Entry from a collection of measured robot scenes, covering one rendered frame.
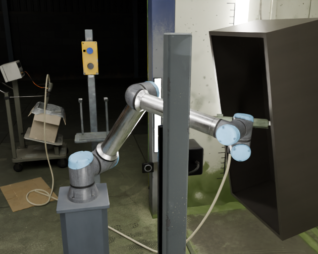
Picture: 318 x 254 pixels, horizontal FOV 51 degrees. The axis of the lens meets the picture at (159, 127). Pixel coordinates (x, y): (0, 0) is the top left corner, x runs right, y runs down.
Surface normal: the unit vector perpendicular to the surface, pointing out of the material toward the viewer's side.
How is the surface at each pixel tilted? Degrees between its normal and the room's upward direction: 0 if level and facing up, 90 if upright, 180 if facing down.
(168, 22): 90
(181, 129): 90
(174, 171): 90
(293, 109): 90
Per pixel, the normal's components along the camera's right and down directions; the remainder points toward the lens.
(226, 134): -0.50, 0.26
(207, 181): 0.22, 0.28
